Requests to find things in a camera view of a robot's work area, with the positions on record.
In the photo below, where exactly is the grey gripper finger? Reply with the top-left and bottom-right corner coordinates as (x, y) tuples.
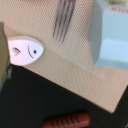
(0, 22), (12, 91)

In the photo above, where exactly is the brown grilled sausage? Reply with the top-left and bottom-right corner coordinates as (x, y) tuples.
(43, 112), (91, 128)

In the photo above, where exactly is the wooden handled fork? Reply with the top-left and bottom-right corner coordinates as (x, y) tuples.
(53, 0), (76, 42)

